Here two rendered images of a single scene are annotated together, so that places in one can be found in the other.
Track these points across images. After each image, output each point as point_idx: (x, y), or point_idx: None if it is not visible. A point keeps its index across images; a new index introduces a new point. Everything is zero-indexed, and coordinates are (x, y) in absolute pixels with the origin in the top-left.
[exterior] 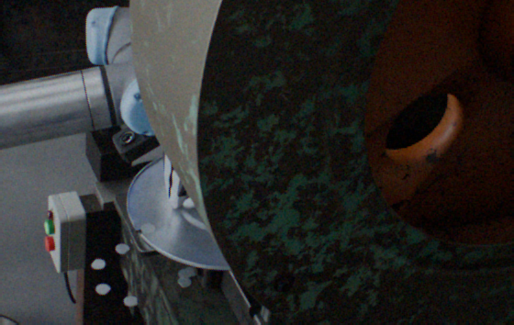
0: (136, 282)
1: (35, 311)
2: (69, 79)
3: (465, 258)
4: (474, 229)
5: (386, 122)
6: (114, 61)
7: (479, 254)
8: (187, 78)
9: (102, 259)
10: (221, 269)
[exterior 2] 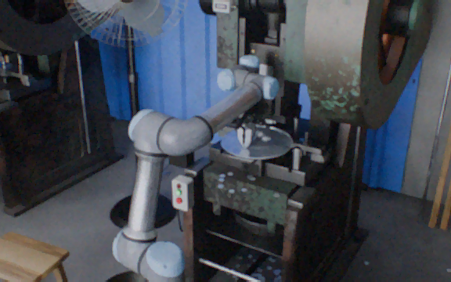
0: (222, 196)
1: (131, 269)
2: (245, 87)
3: (384, 90)
4: None
5: None
6: (245, 81)
7: (386, 88)
8: (354, 34)
9: (196, 200)
10: (281, 154)
